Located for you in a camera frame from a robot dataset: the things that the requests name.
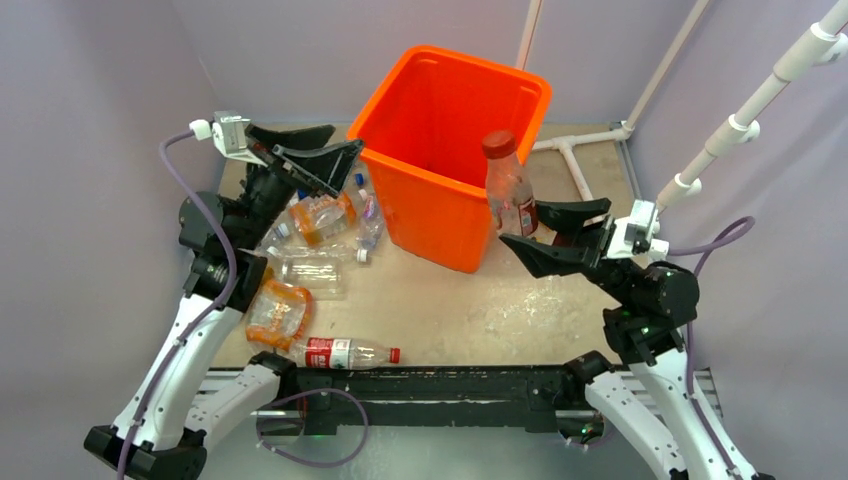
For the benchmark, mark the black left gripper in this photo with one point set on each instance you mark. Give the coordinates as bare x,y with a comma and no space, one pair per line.
315,171

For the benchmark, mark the small clear white-cap bottle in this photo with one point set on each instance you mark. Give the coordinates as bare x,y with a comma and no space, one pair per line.
371,221

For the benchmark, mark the white pvc pipe frame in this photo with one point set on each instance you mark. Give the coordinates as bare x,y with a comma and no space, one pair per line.
669,69

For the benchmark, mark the crushed orange label bottle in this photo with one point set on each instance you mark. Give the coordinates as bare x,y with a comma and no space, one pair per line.
279,315

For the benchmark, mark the orange plastic bin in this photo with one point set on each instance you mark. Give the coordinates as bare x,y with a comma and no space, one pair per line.
423,129

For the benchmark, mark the large clear plastic bottle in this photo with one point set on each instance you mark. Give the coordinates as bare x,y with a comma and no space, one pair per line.
320,270

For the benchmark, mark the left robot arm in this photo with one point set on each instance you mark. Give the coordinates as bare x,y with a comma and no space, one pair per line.
163,433

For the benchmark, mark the red label cola bottle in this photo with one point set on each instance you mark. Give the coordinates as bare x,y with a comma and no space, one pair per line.
342,353

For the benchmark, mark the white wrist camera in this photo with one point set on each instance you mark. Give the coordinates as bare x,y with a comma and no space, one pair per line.
227,130
635,234

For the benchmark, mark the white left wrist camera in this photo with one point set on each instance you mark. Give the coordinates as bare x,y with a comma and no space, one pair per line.
227,130

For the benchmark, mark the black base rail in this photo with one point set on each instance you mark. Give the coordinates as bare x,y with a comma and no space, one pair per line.
534,398

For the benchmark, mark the orange label clear bottle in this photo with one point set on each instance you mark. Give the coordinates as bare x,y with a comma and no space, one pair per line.
319,219

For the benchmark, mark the red cap bottle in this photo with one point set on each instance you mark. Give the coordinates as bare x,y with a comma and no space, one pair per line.
509,191

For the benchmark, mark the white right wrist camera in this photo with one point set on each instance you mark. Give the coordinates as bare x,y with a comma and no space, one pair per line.
635,234

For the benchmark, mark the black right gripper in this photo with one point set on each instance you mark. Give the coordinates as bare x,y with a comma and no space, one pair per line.
566,216

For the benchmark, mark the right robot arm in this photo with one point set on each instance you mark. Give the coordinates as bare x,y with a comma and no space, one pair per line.
682,437

